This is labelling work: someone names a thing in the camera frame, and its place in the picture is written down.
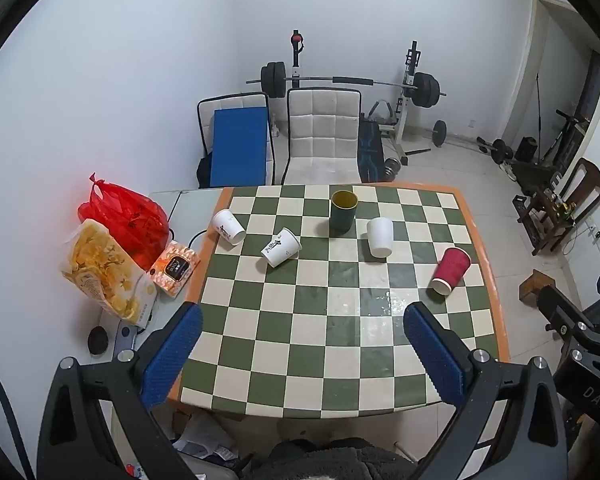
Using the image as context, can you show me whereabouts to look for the crumpled papers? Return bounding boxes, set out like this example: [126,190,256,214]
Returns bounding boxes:
[172,409,241,467]

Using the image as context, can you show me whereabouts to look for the dark wooden chair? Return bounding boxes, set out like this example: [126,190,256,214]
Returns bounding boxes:
[527,157,600,257]

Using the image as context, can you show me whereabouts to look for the black speaker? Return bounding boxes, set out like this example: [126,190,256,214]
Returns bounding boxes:
[515,136,539,162]

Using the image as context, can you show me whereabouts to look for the barbell with black plates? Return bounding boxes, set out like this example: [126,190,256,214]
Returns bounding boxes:
[245,61,448,109]

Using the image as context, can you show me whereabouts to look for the yellow snack bag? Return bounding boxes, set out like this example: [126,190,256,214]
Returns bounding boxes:
[61,218,159,325]

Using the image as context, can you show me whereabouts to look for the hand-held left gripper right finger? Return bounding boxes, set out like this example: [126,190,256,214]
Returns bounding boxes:
[403,302,570,480]

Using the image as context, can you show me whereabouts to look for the person's dark fleece clothing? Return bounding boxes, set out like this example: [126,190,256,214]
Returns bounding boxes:
[250,437,421,480]

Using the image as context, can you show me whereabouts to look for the black weight bench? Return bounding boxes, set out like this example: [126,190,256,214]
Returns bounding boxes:
[357,119,384,183]

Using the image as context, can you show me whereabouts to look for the plain white paper cup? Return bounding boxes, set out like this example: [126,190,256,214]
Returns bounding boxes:
[366,217,394,259]

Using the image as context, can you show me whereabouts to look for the blue mat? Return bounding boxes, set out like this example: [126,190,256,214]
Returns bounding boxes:
[210,106,272,188]

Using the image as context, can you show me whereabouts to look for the red plastic bag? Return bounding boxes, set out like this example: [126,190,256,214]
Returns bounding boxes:
[77,172,172,271]

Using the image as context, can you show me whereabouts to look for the door frame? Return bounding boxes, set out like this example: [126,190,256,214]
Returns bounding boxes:
[500,0,583,161]

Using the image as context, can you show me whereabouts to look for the long floor barbell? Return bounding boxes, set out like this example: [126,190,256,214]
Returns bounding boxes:
[431,120,514,164]

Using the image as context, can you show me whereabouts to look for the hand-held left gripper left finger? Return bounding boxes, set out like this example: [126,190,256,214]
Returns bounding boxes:
[36,301,204,480]

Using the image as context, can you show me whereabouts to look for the silver flat device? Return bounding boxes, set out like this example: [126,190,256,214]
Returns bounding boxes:
[111,322,143,353]

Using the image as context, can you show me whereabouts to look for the black kick scooter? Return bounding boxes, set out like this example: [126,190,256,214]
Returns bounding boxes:
[539,109,592,166]

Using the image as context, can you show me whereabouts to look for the grey side table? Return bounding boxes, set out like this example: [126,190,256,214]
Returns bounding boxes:
[100,188,227,356]

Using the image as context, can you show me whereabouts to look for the white squat rack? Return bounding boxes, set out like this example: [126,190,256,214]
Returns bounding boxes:
[287,30,432,167]

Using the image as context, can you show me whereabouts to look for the black cable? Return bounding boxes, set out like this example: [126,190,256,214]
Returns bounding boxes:
[169,227,211,253]

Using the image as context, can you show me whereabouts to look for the white printed paper cup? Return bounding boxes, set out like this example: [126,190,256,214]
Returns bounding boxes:
[211,208,246,246]
[260,227,302,268]

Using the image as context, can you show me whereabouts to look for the white padded chair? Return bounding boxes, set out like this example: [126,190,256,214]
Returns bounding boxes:
[280,87,363,186]
[196,91,277,188]

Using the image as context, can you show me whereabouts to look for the orange printed box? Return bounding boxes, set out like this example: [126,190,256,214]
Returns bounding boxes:
[148,240,202,300]

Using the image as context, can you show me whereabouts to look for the black round lid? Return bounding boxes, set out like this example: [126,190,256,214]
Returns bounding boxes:
[88,326,109,356]

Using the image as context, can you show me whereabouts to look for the green white checkered table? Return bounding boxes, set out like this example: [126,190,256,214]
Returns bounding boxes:
[167,182,511,419]

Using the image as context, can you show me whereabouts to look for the red paper cup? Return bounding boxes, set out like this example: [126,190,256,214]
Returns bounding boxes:
[428,247,472,296]

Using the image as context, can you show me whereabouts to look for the small wooden stool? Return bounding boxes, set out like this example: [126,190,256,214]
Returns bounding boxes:
[519,269,557,306]

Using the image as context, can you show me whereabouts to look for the dark green cup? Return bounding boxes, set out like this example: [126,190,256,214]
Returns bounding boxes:
[329,190,359,236]

